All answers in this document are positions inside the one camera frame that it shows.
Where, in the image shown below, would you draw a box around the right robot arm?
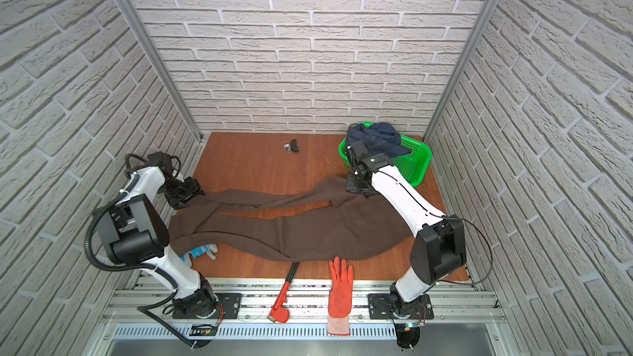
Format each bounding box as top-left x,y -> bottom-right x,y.
346,142 -> 467,318

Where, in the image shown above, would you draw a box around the blue grey work glove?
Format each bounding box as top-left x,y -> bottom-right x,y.
181,244 -> 219,268

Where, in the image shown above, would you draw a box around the red pipe wrench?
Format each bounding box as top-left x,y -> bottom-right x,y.
267,262 -> 300,323

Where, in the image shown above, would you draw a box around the small black relay component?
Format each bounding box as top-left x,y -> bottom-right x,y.
284,138 -> 299,153

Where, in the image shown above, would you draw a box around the brown trousers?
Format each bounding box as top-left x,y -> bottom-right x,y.
168,176 -> 412,262

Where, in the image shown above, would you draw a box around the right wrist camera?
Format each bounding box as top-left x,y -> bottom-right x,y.
346,141 -> 369,168

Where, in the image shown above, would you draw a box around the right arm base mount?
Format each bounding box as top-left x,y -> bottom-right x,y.
368,293 -> 435,321

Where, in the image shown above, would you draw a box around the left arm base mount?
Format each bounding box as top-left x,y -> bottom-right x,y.
171,293 -> 242,321

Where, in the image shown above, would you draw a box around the green plastic basket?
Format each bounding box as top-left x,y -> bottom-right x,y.
338,122 -> 433,187

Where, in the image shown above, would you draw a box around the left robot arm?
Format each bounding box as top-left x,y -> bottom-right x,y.
83,152 -> 220,318

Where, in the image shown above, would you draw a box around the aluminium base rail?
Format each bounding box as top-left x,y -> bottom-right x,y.
98,277 -> 506,344

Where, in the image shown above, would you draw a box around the red rubber glove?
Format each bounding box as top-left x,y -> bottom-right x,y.
326,256 -> 354,337

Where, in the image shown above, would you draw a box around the dark blue jeans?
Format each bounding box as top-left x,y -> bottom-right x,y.
346,123 -> 411,158

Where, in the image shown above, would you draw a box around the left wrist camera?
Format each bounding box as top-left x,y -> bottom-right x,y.
148,152 -> 182,178

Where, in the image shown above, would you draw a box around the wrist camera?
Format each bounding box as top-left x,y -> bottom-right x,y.
148,152 -> 182,178
346,141 -> 369,168

